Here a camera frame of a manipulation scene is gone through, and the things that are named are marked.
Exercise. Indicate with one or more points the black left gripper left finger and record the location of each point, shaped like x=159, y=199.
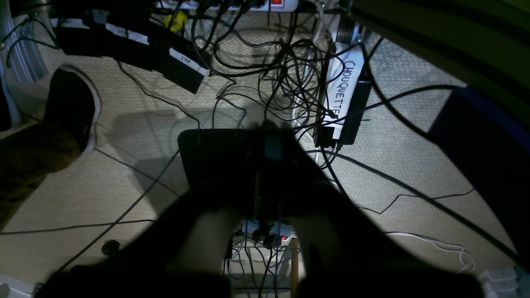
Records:
x=180, y=254

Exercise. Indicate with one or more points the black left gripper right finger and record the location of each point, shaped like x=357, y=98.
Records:
x=345, y=254

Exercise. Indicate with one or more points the white labelled power strip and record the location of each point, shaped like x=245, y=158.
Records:
x=343, y=95

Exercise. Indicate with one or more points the black and white shoe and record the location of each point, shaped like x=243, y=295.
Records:
x=74, y=103

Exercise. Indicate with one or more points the black labelled equipment bar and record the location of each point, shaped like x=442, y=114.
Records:
x=130, y=39

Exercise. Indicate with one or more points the white power strip red switch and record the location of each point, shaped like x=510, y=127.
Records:
x=235, y=5

